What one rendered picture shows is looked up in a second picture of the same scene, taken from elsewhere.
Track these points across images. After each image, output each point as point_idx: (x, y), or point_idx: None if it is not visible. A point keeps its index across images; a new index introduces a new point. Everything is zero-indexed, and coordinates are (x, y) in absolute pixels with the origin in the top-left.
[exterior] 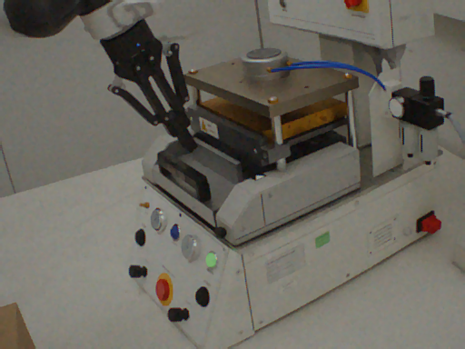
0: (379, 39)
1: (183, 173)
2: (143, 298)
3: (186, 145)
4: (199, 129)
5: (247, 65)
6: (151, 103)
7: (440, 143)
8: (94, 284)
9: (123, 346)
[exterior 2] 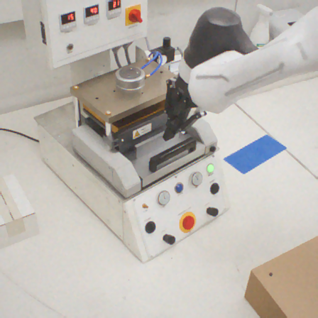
0: (145, 33)
1: (184, 146)
2: (178, 246)
3: (174, 135)
4: (130, 140)
5: (140, 81)
6: (184, 117)
7: (9, 110)
8: (162, 280)
9: (227, 247)
